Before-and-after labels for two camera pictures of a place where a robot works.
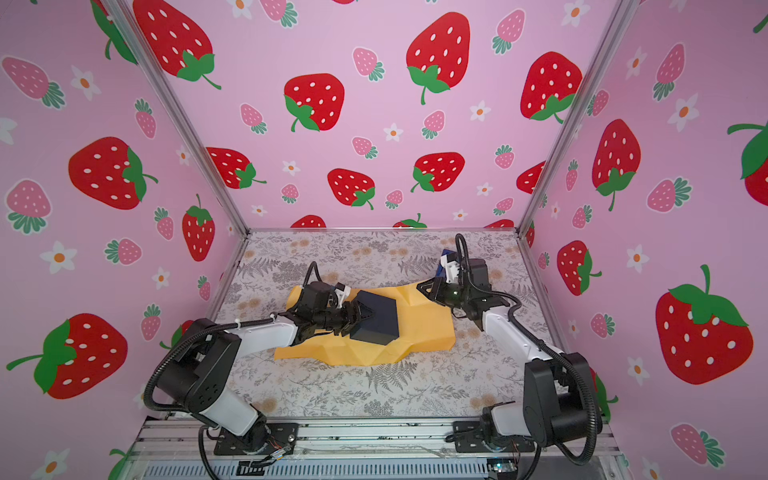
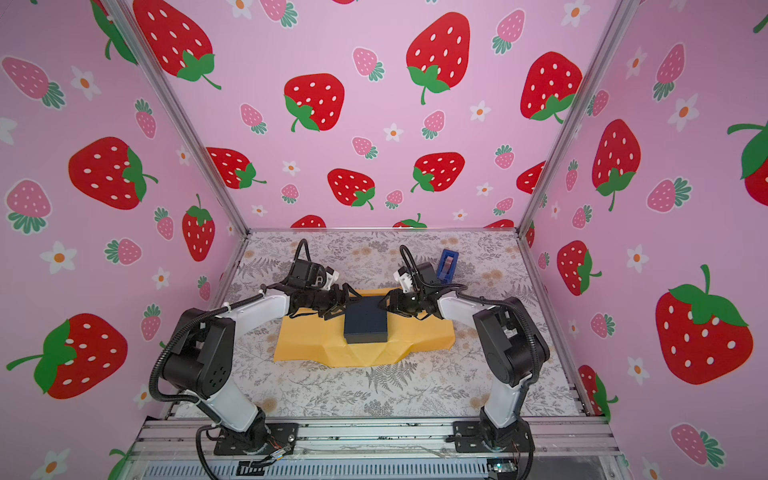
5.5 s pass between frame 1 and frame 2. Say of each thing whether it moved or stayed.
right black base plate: stayed
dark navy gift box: moved
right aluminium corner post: stayed
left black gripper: moved
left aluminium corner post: stayed
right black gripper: moved
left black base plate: stayed
